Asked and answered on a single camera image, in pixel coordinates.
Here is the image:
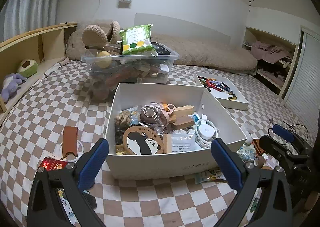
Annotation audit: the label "brown tape roll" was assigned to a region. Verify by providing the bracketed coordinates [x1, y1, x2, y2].
[253, 155, 265, 168]

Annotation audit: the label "panda round wooden coaster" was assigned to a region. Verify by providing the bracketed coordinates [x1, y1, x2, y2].
[123, 126, 164, 155]

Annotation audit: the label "wooden bed shelf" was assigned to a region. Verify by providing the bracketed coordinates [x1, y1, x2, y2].
[1, 22, 77, 122]

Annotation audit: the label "beige rope knot ball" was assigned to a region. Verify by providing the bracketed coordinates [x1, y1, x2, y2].
[114, 111, 131, 128]

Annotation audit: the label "wall closet with clothes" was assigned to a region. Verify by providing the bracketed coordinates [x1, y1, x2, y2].
[242, 27, 299, 99]

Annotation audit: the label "grey window curtain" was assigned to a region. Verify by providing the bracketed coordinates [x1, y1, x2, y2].
[1, 0, 59, 42]

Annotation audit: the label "brown quilted blanket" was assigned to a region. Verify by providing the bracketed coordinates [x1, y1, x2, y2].
[66, 20, 258, 75]

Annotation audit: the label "yellow wooden ball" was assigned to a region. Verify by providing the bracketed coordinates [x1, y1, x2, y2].
[96, 51, 112, 69]

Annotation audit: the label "white shallow tray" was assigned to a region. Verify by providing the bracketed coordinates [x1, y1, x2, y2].
[194, 72, 249, 111]

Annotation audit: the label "wooden block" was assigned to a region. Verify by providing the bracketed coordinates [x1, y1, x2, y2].
[172, 105, 194, 117]

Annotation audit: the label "red cardboard box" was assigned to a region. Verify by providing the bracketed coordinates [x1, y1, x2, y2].
[40, 157, 67, 171]

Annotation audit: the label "pink folding scissors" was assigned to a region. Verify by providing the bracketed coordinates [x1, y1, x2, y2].
[160, 103, 176, 127]

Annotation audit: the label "clear plastic storage bin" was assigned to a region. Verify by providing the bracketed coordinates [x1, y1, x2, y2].
[81, 45, 180, 101]

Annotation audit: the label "brown leather strap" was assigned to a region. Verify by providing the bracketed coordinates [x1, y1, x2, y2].
[62, 126, 79, 160]

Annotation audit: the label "purple plush toy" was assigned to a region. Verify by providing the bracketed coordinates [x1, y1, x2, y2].
[1, 73, 27, 103]

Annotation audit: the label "blue floral fabric pouch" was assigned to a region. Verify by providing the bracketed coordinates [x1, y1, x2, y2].
[236, 143, 256, 161]

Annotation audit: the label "green wet wipes pack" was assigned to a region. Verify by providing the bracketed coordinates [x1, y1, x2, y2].
[120, 24, 158, 57]

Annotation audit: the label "avocado plush toy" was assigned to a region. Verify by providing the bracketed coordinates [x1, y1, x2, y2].
[17, 59, 38, 78]

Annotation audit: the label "white round tape measure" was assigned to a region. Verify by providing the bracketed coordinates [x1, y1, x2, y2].
[198, 124, 216, 140]

